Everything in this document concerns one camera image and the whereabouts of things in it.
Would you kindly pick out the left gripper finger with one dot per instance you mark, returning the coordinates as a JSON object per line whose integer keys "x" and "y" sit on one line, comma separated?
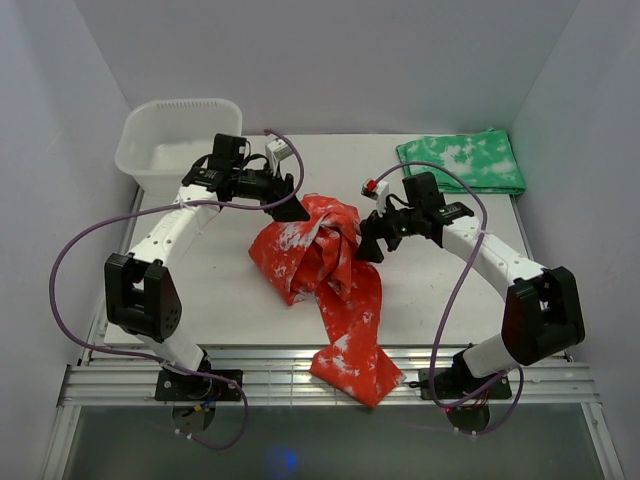
{"x": 290, "y": 211}
{"x": 278, "y": 191}

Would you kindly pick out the green folded tie-dye trousers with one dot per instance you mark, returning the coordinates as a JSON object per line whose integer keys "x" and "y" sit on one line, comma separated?
{"x": 484, "y": 161}

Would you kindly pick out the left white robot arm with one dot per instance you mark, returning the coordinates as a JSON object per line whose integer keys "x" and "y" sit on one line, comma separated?
{"x": 141, "y": 296}

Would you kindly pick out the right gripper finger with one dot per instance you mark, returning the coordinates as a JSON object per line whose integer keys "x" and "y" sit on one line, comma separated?
{"x": 369, "y": 250}
{"x": 372, "y": 227}

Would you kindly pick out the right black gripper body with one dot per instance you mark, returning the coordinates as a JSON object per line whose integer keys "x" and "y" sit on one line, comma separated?
{"x": 400, "y": 224}

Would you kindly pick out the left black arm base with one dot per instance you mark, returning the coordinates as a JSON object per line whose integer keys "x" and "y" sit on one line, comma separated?
{"x": 177, "y": 387}

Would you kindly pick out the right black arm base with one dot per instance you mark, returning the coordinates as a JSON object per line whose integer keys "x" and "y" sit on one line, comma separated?
{"x": 456, "y": 381}

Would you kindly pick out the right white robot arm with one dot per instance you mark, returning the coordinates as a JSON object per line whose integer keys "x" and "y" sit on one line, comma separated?
{"x": 542, "y": 309}

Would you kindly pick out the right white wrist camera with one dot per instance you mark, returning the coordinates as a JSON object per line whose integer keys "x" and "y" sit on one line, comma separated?
{"x": 377, "y": 190}

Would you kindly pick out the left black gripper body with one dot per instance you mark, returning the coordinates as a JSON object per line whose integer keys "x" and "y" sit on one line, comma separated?
{"x": 255, "y": 186}

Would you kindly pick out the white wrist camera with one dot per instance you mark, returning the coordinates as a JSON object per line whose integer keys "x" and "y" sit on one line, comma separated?
{"x": 276, "y": 150}
{"x": 377, "y": 190}

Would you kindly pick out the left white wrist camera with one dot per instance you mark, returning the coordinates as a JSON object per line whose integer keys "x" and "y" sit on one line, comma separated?
{"x": 276, "y": 150}

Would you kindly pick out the white plastic basin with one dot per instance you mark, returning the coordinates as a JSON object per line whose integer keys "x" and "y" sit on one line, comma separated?
{"x": 162, "y": 139}

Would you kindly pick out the red tie-dye trousers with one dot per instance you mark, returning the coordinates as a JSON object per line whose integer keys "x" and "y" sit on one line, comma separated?
{"x": 316, "y": 259}

